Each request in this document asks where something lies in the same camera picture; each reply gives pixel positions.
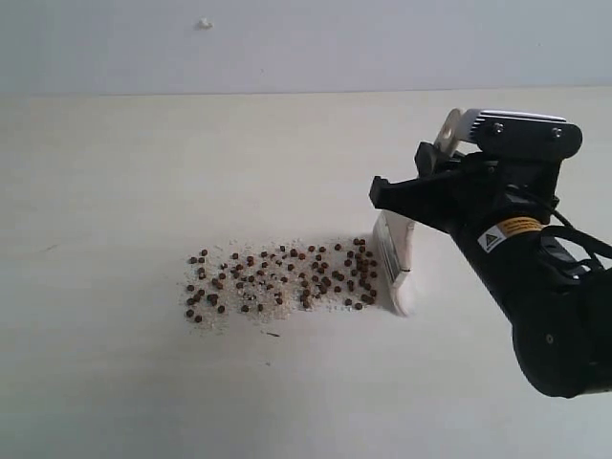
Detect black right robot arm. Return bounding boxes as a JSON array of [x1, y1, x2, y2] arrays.
[[369, 142, 611, 399]]

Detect wide white paint brush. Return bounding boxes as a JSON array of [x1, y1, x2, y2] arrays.
[[372, 108, 464, 317]]

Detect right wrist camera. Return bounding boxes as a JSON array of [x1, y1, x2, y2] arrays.
[[455, 109, 583, 163]]

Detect white blob on wall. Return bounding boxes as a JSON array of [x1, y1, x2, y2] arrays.
[[195, 18, 214, 31]]

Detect brown pellets and white crumbs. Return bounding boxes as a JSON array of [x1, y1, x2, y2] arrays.
[[181, 235, 383, 331]]

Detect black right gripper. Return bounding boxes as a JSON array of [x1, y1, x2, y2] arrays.
[[369, 142, 560, 239]]

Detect black right camera cable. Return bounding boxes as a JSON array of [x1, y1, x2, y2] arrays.
[[506, 184, 612, 283]]

